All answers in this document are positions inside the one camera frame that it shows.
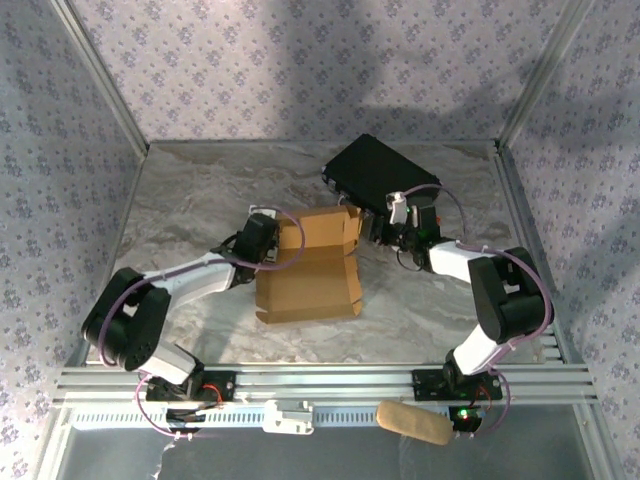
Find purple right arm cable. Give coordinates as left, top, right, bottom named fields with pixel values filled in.
left=404, top=183, right=555, bottom=441

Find aluminium left frame post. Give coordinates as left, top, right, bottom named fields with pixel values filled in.
left=49, top=0, right=150, bottom=154

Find white slotted cable duct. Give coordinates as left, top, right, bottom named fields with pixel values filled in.
left=72, top=409, right=381, bottom=429

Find aluminium frame post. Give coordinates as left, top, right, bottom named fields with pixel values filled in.
left=49, top=0, right=150, bottom=154
left=499, top=0, right=599, bottom=149

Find aluminium side rails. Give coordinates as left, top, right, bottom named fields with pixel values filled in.
left=492, top=142, right=596, bottom=371

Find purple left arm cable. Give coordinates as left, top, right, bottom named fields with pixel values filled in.
left=97, top=207, right=307, bottom=442

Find brown cardboard paper box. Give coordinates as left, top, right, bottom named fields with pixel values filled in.
left=253, top=205, right=364, bottom=325

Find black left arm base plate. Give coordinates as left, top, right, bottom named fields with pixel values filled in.
left=147, top=369, right=237, bottom=404

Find white plastic bracket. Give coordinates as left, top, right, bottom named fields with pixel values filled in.
left=263, top=399, right=315, bottom=435

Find tan foam cushion roll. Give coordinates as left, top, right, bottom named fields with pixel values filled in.
left=375, top=399, right=455, bottom=446

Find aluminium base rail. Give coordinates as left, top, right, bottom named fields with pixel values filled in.
left=59, top=364, right=599, bottom=406

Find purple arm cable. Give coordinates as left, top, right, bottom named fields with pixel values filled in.
left=97, top=207, right=307, bottom=442
left=404, top=183, right=555, bottom=441

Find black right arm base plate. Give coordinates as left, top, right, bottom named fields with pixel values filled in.
left=410, top=367, right=504, bottom=403

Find black hard case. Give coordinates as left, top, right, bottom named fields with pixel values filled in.
left=319, top=133, right=440, bottom=226

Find aluminium right frame post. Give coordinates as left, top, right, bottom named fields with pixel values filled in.
left=499, top=0, right=599, bottom=149

